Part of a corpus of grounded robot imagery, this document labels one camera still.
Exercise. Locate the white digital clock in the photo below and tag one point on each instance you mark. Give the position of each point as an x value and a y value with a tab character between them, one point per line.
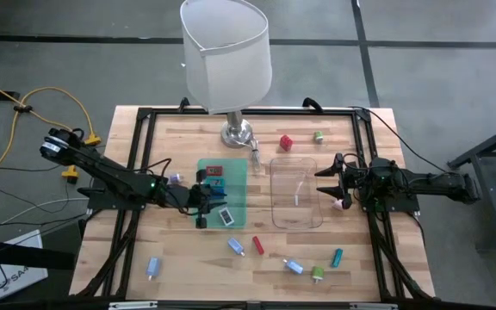
226	216

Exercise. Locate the clear plastic bin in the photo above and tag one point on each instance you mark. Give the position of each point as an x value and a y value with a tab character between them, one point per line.
293	172

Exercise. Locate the green translucent plastic bin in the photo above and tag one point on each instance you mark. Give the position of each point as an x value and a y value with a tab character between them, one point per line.
237	176

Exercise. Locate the purple wall charger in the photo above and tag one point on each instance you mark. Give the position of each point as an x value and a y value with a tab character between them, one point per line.
175	177

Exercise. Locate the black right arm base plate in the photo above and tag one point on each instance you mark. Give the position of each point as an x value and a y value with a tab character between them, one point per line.
398	206

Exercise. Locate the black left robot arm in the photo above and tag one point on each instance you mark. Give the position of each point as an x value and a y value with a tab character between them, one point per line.
101	170

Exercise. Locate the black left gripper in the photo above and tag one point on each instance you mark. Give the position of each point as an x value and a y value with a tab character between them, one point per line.
187	198

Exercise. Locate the teal digital clock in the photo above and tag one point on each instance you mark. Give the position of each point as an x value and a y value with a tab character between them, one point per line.
337	257
218	182

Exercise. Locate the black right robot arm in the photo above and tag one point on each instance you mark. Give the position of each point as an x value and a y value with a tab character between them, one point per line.
437	183

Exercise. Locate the dark metal side table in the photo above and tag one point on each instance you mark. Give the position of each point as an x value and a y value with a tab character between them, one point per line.
489	146

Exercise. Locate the light blue wall charger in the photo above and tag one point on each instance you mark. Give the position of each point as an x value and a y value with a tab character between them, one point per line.
294	267
235	245
153	267

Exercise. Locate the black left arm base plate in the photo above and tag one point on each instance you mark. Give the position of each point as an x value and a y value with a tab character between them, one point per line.
101	204

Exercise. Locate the black beam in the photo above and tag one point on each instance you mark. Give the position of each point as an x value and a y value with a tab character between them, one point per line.
24	256

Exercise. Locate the green wall charger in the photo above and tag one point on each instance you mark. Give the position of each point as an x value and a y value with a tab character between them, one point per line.
318	137
317	272

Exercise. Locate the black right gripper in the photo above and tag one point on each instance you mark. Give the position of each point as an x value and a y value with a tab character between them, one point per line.
355	181

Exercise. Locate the black aluminium table frame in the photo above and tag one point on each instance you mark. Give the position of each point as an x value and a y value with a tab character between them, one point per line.
252	111

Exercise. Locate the table lamp white shade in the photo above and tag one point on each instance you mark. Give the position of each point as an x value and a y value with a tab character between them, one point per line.
226	64

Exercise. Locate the silver metal bracket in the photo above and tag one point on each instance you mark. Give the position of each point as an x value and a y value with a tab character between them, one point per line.
132	305
373	306

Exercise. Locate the red wall charger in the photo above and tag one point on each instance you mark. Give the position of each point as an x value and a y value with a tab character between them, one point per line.
286	143

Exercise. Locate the white printed sign board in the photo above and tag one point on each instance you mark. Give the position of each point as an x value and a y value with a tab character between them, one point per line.
20	280

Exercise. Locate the blue digital clock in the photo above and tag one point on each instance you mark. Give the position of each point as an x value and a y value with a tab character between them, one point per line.
216	199

